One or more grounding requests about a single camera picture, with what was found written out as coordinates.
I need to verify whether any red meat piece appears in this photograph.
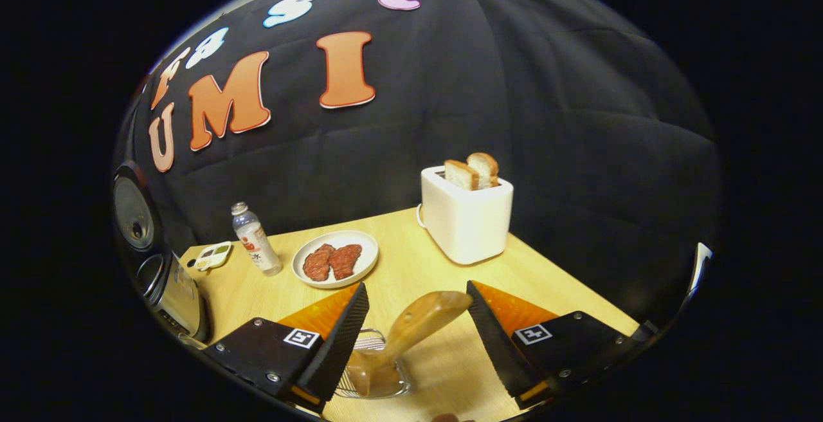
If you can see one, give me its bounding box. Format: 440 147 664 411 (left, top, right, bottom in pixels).
302 244 336 282
329 244 363 280

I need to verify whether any metal wire chopstick holder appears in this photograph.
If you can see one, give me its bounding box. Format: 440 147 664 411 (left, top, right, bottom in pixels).
334 329 412 400

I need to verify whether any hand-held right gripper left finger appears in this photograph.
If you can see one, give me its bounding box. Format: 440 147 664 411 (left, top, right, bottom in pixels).
203 282 370 413

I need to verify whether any grey steel rice cooker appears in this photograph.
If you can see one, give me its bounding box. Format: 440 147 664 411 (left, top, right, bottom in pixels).
113 161 210 342

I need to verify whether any small white sauce dish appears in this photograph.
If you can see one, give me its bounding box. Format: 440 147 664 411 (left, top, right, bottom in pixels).
194 241 233 272

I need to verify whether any white round plate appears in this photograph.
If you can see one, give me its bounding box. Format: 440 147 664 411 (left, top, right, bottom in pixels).
292 230 379 289

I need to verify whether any wooden spoon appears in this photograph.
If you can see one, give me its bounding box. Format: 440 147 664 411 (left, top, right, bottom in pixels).
347 291 473 397

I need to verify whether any white toaster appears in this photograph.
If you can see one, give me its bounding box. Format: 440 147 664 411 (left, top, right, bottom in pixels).
421 165 514 265

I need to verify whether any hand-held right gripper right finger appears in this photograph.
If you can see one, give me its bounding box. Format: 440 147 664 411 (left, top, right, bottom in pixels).
465 280 644 412

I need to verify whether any white and green sheet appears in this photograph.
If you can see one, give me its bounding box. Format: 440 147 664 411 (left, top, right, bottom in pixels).
687 242 713 297

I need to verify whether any black backdrop cloth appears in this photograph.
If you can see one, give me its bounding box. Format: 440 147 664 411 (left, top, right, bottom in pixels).
113 0 721 326

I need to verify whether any clear drink bottle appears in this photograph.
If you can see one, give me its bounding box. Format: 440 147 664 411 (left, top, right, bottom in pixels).
231 201 284 277

